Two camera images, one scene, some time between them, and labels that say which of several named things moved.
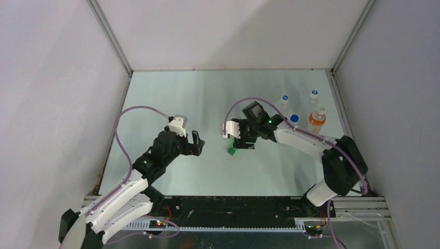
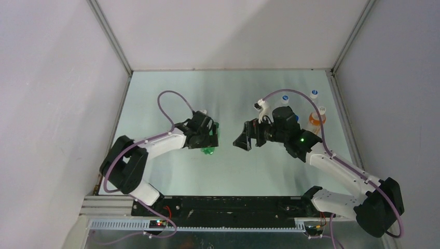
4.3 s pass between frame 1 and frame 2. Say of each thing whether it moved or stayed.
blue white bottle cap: stayed
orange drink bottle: stayed
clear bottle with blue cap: stayed
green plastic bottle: moved
